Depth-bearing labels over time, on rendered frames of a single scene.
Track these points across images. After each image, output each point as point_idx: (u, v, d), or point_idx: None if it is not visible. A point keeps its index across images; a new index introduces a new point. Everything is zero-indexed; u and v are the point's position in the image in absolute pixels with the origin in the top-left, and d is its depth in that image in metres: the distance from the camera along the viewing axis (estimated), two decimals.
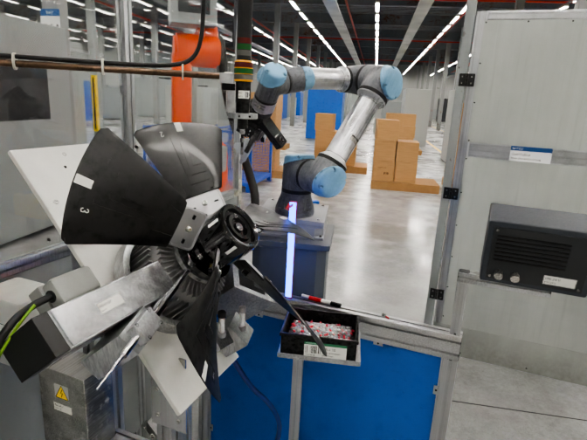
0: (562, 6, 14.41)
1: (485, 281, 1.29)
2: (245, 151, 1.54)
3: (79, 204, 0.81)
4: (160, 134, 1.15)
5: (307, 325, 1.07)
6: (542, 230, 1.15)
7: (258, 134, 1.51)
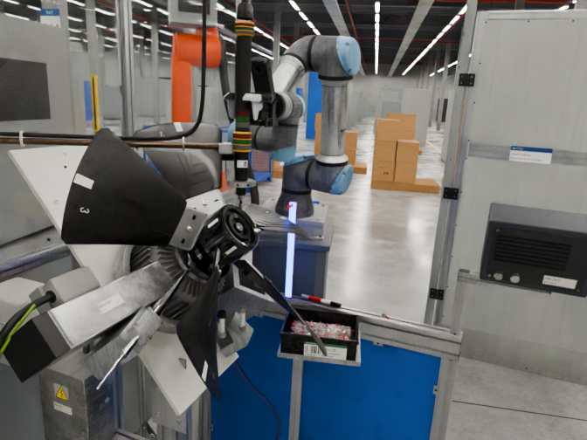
0: (562, 6, 14.41)
1: (485, 281, 1.29)
2: None
3: (79, 204, 0.81)
4: (160, 134, 1.15)
5: (307, 325, 1.07)
6: (542, 230, 1.15)
7: None
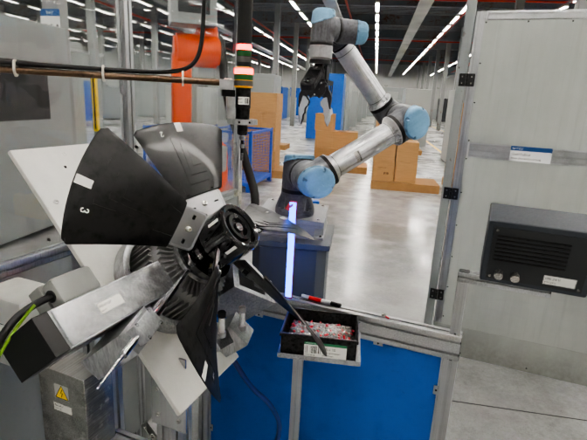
0: (562, 6, 14.41)
1: (485, 281, 1.29)
2: (299, 106, 1.55)
3: (79, 204, 0.81)
4: (160, 134, 1.15)
5: (307, 325, 1.07)
6: (542, 230, 1.15)
7: None
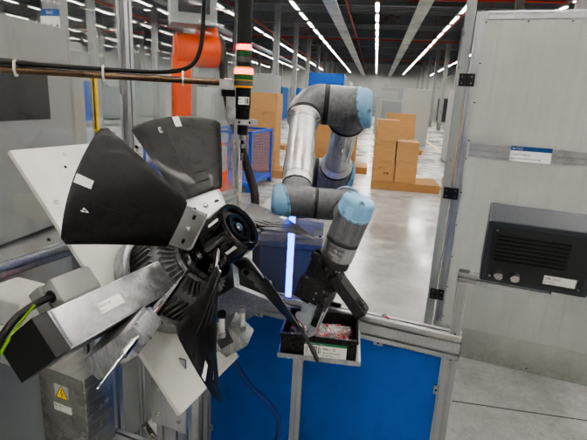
0: (562, 6, 14.41)
1: (485, 281, 1.29)
2: (311, 325, 1.06)
3: (161, 125, 1.14)
4: (266, 210, 1.36)
5: (203, 325, 0.81)
6: (542, 230, 1.15)
7: (329, 295, 1.03)
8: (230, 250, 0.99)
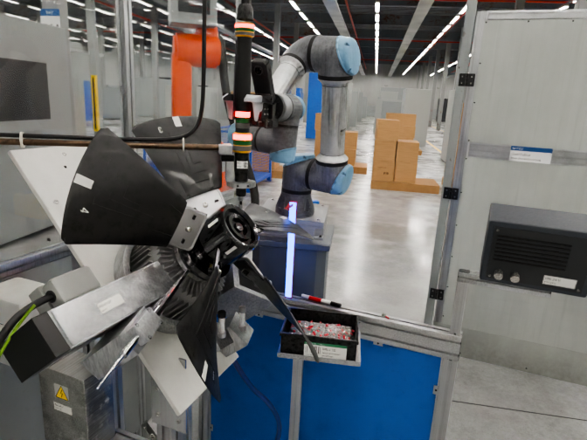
0: (562, 6, 14.41)
1: (485, 281, 1.29)
2: None
3: (161, 125, 1.14)
4: (266, 210, 1.36)
5: (203, 325, 0.81)
6: (542, 230, 1.15)
7: None
8: (230, 250, 0.99)
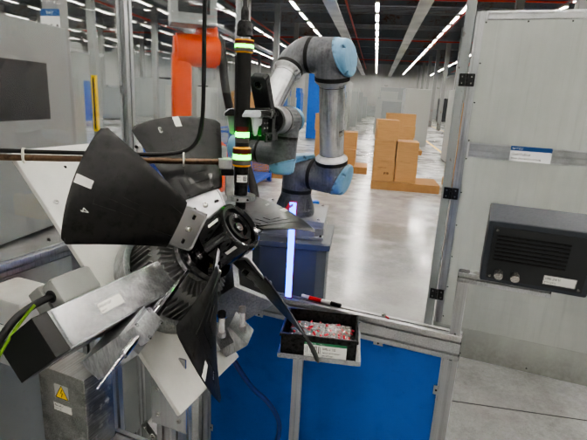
0: (562, 6, 14.41)
1: (485, 281, 1.29)
2: None
3: (161, 125, 1.14)
4: (266, 203, 1.36)
5: (203, 325, 0.81)
6: (542, 230, 1.15)
7: None
8: (230, 250, 0.99)
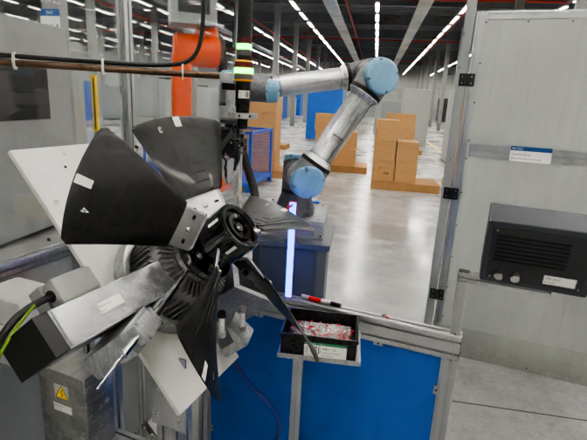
0: (562, 6, 14.41)
1: (485, 281, 1.29)
2: None
3: (161, 125, 1.14)
4: (266, 203, 1.36)
5: (203, 325, 0.81)
6: (542, 230, 1.15)
7: None
8: (230, 250, 0.99)
